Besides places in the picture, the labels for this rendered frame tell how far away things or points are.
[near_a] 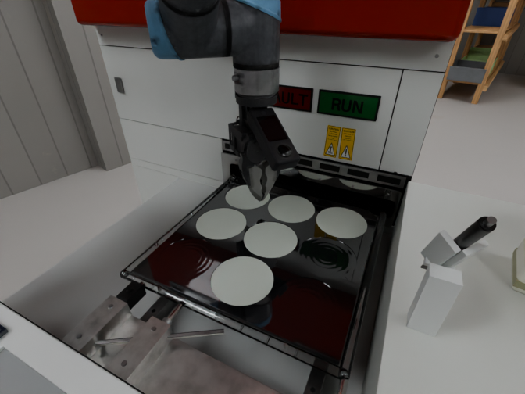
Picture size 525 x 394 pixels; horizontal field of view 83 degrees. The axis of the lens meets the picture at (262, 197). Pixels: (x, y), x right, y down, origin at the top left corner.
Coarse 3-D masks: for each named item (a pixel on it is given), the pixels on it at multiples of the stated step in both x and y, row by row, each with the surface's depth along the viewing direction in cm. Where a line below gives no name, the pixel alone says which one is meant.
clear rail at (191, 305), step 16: (128, 272) 48; (160, 288) 46; (192, 304) 43; (224, 320) 41; (256, 336) 39; (272, 336) 39; (288, 352) 38; (304, 352) 38; (320, 368) 36; (336, 368) 36
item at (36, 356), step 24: (0, 312) 36; (24, 336) 33; (48, 336) 33; (0, 360) 31; (24, 360) 31; (48, 360) 31; (72, 360) 31; (0, 384) 29; (24, 384) 29; (48, 384) 29; (72, 384) 29; (96, 384) 29; (120, 384) 29
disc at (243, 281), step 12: (228, 264) 50; (240, 264) 50; (252, 264) 50; (264, 264) 50; (216, 276) 48; (228, 276) 48; (240, 276) 48; (252, 276) 48; (264, 276) 48; (216, 288) 46; (228, 288) 46; (240, 288) 46; (252, 288) 46; (264, 288) 46; (228, 300) 44; (240, 300) 44; (252, 300) 44
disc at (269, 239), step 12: (252, 228) 58; (264, 228) 58; (276, 228) 58; (288, 228) 58; (252, 240) 55; (264, 240) 55; (276, 240) 55; (288, 240) 55; (252, 252) 53; (264, 252) 53; (276, 252) 53; (288, 252) 53
